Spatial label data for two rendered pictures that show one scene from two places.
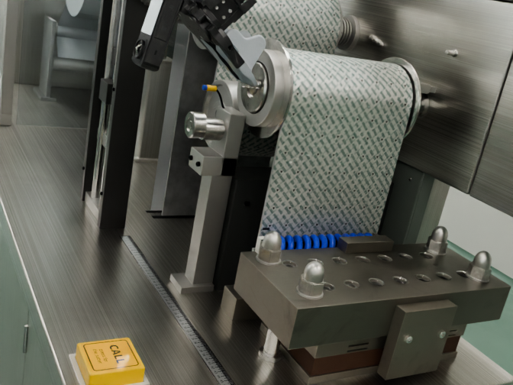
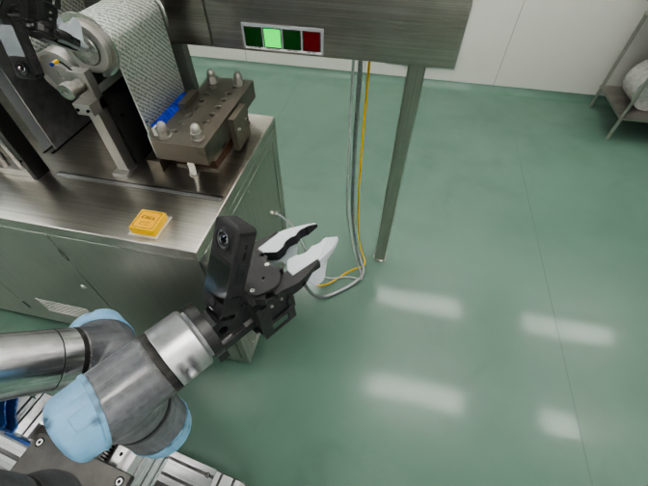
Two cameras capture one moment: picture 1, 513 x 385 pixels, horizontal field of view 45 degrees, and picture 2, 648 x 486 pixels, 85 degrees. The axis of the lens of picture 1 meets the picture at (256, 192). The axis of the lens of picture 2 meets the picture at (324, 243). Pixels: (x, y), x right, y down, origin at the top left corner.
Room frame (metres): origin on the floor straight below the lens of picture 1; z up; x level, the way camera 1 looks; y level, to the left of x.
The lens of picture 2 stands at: (-0.12, 0.29, 1.60)
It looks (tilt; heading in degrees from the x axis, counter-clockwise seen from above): 50 degrees down; 314
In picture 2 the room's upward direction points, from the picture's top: straight up
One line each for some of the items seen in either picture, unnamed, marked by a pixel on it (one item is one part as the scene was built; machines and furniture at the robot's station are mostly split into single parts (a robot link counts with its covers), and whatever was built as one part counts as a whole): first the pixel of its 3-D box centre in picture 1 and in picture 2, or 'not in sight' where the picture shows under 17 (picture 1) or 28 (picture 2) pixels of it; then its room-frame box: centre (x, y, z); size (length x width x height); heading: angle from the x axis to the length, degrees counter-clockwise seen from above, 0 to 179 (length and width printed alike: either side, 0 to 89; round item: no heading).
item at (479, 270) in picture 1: (481, 264); (237, 77); (0.91, -0.37, 1.05); 0.04 x 0.04 x 0.04
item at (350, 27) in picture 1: (335, 30); not in sight; (1.29, -0.09, 1.33); 0.07 x 0.07 x 0.07; 32
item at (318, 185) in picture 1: (330, 192); (157, 84); (0.94, -0.12, 1.11); 0.23 x 0.01 x 0.18; 122
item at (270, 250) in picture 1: (271, 245); (162, 128); (0.81, -0.04, 1.05); 0.04 x 0.04 x 0.04
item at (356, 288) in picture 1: (376, 286); (209, 116); (0.86, -0.21, 1.00); 0.40 x 0.16 x 0.06; 122
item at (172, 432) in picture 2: not in sight; (146, 409); (0.14, 0.35, 1.11); 0.11 x 0.08 x 0.11; 178
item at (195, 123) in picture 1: (195, 124); (68, 91); (0.92, 0.11, 1.18); 0.04 x 0.02 x 0.04; 32
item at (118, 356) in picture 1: (109, 362); (148, 223); (0.67, 0.14, 0.91); 0.07 x 0.07 x 0.02; 32
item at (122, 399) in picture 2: not in sight; (117, 395); (0.12, 0.35, 1.21); 0.11 x 0.08 x 0.09; 89
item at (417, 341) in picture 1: (418, 340); (240, 126); (0.79, -0.27, 0.96); 0.10 x 0.03 x 0.11; 122
